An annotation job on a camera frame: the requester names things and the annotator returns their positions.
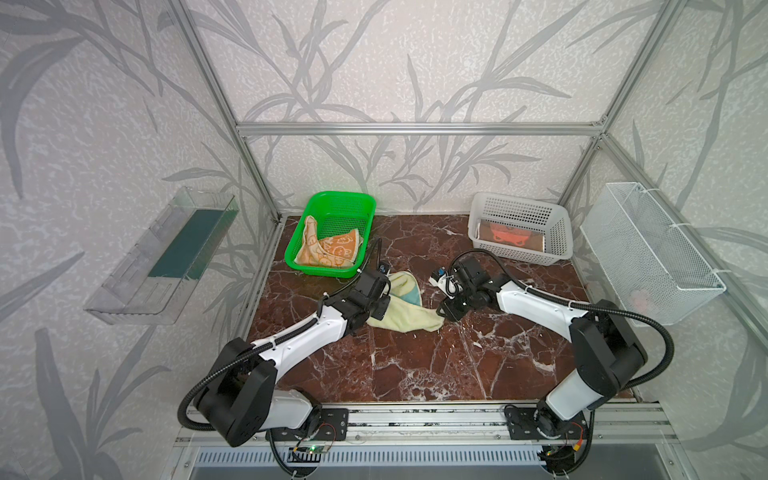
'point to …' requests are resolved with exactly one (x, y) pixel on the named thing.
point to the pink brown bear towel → (511, 235)
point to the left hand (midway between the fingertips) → (382, 287)
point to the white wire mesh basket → (653, 267)
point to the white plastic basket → (547, 217)
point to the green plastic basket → (334, 212)
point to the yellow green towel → (405, 312)
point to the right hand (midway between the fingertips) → (442, 298)
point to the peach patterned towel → (335, 250)
